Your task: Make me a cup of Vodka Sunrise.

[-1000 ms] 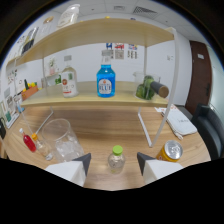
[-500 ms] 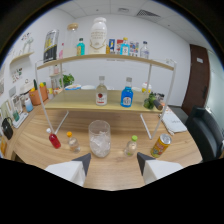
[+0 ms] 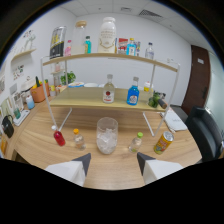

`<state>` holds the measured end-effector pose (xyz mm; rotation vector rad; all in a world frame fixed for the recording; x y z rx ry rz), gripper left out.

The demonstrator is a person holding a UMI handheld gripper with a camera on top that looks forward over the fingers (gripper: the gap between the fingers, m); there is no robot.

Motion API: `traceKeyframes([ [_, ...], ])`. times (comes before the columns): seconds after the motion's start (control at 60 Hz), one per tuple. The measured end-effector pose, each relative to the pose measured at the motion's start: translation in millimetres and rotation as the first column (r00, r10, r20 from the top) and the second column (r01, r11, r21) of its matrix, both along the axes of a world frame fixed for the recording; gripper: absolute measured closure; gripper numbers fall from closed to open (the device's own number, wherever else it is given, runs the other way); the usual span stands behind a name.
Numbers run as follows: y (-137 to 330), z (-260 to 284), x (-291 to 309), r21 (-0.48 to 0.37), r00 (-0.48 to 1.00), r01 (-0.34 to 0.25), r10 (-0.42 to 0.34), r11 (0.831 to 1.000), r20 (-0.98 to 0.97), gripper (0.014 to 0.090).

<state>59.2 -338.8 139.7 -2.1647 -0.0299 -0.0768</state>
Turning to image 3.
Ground orange plant pot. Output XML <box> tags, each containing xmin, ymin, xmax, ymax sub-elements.
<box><xmin>30</xmin><ymin>83</ymin><xmax>51</xmax><ymax>104</ymax></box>

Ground green potted plant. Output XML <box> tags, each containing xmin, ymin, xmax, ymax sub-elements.
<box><xmin>60</xmin><ymin>70</ymin><xmax>77</xmax><ymax>86</ymax></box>

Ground blue patterned bowl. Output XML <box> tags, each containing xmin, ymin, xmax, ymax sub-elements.
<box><xmin>68</xmin><ymin>81</ymin><xmax>85</xmax><ymax>89</ymax></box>

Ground clear bottle with red label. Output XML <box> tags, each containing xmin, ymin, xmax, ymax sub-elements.
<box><xmin>102</xmin><ymin>73</ymin><xmax>116</xmax><ymax>104</ymax></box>

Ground wooden wall shelf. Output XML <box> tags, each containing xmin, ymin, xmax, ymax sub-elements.
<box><xmin>11</xmin><ymin>48</ymin><xmax>37</xmax><ymax>63</ymax></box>

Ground blue liquor bottle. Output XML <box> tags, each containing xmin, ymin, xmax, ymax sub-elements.
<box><xmin>126</xmin><ymin>76</ymin><xmax>140</xmax><ymax>106</ymax></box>

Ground light blue squeeze bottle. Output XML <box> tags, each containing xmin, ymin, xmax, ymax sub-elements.
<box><xmin>25</xmin><ymin>94</ymin><xmax>36</xmax><ymax>110</ymax></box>

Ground small green cup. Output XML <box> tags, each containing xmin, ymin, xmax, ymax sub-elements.
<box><xmin>13</xmin><ymin>107</ymin><xmax>22</xmax><ymax>120</ymax></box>

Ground white notebook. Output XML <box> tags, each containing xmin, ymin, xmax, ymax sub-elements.
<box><xmin>163</xmin><ymin>108</ymin><xmax>189</xmax><ymax>133</ymax></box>

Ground red wall poster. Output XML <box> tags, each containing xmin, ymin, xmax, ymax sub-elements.
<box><xmin>117</xmin><ymin>37</ymin><xmax>129</xmax><ymax>55</ymax></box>

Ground small pink bottle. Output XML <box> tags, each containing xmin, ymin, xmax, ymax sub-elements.
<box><xmin>64</xmin><ymin>39</ymin><xmax>73</xmax><ymax>57</ymax></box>

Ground small orange cap bottle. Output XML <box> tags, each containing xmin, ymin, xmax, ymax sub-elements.
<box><xmin>72</xmin><ymin>128</ymin><xmax>87</xmax><ymax>151</ymax></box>

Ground black armchair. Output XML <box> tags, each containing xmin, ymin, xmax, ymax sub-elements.
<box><xmin>185</xmin><ymin>105</ymin><xmax>224</xmax><ymax>163</ymax></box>

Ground ceiling air vent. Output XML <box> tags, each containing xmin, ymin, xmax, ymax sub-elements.
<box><xmin>138</xmin><ymin>9</ymin><xmax>164</xmax><ymax>18</ymax></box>

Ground clear glass with ice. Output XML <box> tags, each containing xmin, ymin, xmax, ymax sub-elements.
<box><xmin>95</xmin><ymin>116</ymin><xmax>119</xmax><ymax>155</ymax></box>

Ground tall glass jar cork lid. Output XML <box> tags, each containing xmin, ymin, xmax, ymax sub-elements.
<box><xmin>71</xmin><ymin>20</ymin><xmax>88</xmax><ymax>56</ymax></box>

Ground clear bottle green cap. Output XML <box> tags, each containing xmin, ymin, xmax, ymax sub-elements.
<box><xmin>128</xmin><ymin>132</ymin><xmax>144</xmax><ymax>154</ymax></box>

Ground white two-tier wooden shelf rack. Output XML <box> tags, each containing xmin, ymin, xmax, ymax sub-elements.
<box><xmin>40</xmin><ymin>52</ymin><xmax>181</xmax><ymax>138</ymax></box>

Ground small teal bottle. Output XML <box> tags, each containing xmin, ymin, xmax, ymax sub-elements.
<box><xmin>83</xmin><ymin>35</ymin><xmax>92</xmax><ymax>54</ymax></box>

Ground dark green corked bottle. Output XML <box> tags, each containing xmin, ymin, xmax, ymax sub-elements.
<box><xmin>147</xmin><ymin>92</ymin><xmax>168</xmax><ymax>110</ymax></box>

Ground large white milk bottle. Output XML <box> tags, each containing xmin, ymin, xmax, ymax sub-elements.
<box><xmin>97</xmin><ymin>16</ymin><xmax>117</xmax><ymax>54</ymax></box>

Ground small clear dark cap bottle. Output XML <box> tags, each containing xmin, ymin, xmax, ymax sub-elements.
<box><xmin>144</xmin><ymin>41</ymin><xmax>155</xmax><ymax>61</ymax></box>

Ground yellow drink can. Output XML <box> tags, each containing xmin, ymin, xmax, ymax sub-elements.
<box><xmin>153</xmin><ymin>130</ymin><xmax>175</xmax><ymax>155</ymax></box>

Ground brown door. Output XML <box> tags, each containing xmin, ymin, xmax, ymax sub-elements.
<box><xmin>181</xmin><ymin>44</ymin><xmax>212</xmax><ymax>116</ymax></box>

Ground small red liquid bottle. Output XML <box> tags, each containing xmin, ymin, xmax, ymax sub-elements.
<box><xmin>51</xmin><ymin>124</ymin><xmax>67</xmax><ymax>147</ymax></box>

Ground tall black yellow can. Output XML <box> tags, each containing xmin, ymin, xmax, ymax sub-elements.
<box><xmin>49</xmin><ymin>26</ymin><xmax>67</xmax><ymax>60</ymax></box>

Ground black handbag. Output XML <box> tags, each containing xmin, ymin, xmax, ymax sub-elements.
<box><xmin>1</xmin><ymin>114</ymin><xmax>15</xmax><ymax>139</ymax></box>

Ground white cup red lid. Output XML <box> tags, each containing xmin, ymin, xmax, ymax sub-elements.
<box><xmin>143</xmin><ymin>81</ymin><xmax>153</xmax><ymax>93</ymax></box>

